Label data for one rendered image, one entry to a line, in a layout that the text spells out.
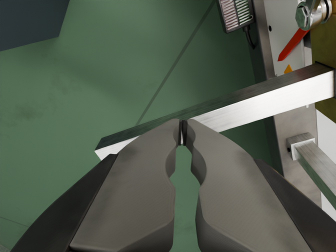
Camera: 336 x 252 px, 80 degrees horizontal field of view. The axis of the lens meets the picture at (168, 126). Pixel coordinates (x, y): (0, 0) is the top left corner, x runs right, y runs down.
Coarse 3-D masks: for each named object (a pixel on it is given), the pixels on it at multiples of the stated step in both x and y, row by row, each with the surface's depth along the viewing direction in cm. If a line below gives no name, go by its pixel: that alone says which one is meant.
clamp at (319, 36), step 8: (320, 24) 19; (328, 24) 18; (312, 32) 21; (320, 32) 20; (328, 32) 19; (312, 40) 21; (320, 40) 20; (328, 40) 19; (312, 48) 22; (320, 48) 20; (328, 48) 19; (312, 56) 22; (320, 56) 21; (328, 56) 20; (328, 64) 20; (320, 104) 24; (328, 104) 22; (328, 112) 23
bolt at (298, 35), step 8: (320, 0) 17; (328, 0) 17; (296, 8) 19; (304, 8) 18; (328, 8) 17; (296, 16) 19; (304, 16) 18; (328, 16) 18; (304, 24) 18; (296, 32) 23; (304, 32) 21; (296, 40) 24; (288, 48) 26; (280, 56) 30
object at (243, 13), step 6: (234, 0) 30; (240, 0) 30; (246, 0) 30; (240, 6) 31; (246, 6) 31; (240, 12) 31; (246, 12) 31; (240, 18) 31; (246, 18) 31; (240, 24) 32
